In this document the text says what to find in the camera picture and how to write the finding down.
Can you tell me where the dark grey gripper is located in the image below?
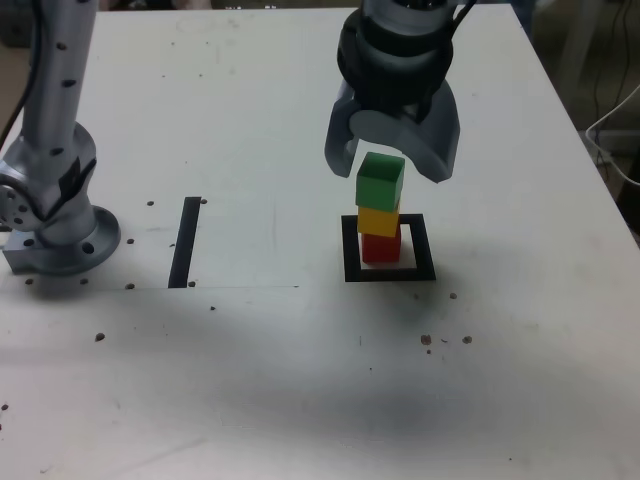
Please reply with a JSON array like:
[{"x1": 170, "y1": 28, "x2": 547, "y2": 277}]
[{"x1": 323, "y1": 79, "x2": 462, "y2": 185}]

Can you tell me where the green cube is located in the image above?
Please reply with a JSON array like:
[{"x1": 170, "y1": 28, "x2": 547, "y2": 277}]
[{"x1": 354, "y1": 152, "x2": 405, "y2": 210}]

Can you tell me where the yellow cube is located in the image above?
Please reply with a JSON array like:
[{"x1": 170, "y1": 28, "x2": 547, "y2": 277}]
[{"x1": 357, "y1": 205, "x2": 402, "y2": 237}]

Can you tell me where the red cube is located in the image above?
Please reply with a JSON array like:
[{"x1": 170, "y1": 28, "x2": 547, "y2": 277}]
[{"x1": 360, "y1": 232, "x2": 403, "y2": 265}]

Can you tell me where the black tape square outline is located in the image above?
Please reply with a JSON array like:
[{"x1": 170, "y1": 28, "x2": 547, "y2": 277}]
[{"x1": 340, "y1": 213, "x2": 437, "y2": 284}]

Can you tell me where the black tape strip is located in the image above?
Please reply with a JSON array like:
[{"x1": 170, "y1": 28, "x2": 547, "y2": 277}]
[{"x1": 167, "y1": 196, "x2": 203, "y2": 290}]

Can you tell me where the dark grey crate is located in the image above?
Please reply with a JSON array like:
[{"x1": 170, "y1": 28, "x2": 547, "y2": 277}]
[{"x1": 0, "y1": 0, "x2": 34, "y2": 49}]

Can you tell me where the white frame post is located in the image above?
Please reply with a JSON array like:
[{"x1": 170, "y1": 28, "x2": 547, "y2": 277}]
[{"x1": 553, "y1": 0, "x2": 596, "y2": 104}]

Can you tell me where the thin black cable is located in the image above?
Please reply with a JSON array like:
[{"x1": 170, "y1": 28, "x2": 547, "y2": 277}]
[{"x1": 592, "y1": 0, "x2": 633, "y2": 134}]

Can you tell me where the white cable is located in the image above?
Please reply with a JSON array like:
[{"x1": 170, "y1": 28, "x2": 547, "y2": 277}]
[{"x1": 583, "y1": 84, "x2": 640, "y2": 187}]

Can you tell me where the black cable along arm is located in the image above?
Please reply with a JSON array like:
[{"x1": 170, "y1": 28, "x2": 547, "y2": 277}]
[{"x1": 0, "y1": 0, "x2": 41, "y2": 146}]

